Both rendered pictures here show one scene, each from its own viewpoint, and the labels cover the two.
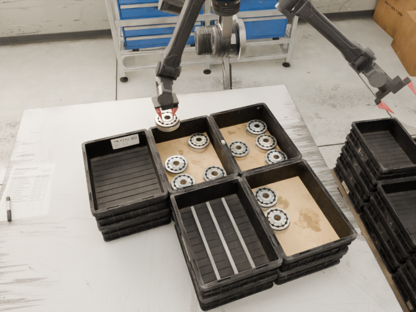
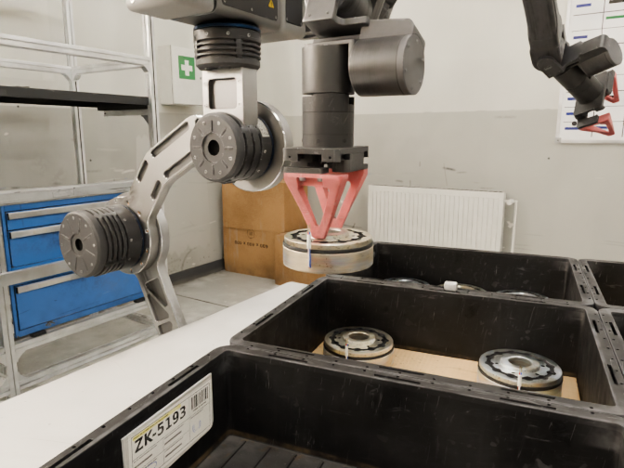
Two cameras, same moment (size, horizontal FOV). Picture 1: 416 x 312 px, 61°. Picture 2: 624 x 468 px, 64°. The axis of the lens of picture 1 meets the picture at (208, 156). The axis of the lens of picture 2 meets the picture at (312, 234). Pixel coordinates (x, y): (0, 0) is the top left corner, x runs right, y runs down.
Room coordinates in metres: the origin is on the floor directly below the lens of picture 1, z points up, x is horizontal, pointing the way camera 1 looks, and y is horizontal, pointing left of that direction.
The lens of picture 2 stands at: (0.76, 0.61, 1.16)
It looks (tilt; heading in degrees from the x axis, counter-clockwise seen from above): 11 degrees down; 312
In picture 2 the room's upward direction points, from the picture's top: straight up
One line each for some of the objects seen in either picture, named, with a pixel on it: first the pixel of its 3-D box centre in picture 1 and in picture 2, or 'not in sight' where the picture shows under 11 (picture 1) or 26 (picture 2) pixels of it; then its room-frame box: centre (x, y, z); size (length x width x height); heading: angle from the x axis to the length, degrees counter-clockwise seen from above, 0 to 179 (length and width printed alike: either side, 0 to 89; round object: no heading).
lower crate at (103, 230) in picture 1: (128, 190); not in sight; (0.95, 0.36, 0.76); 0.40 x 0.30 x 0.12; 20
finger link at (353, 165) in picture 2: (168, 109); (331, 192); (1.13, 0.17, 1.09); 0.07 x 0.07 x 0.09; 19
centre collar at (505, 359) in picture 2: (214, 173); (519, 363); (0.97, -0.03, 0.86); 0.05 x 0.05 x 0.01
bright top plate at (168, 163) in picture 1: (176, 164); not in sight; (1.03, 0.14, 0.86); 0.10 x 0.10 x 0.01
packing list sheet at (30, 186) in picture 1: (27, 189); not in sight; (1.00, 0.86, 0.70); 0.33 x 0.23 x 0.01; 10
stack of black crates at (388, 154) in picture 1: (376, 166); not in sight; (1.45, -1.06, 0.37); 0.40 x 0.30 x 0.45; 10
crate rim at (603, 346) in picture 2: (190, 151); (426, 331); (1.05, 0.08, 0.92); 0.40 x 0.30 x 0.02; 20
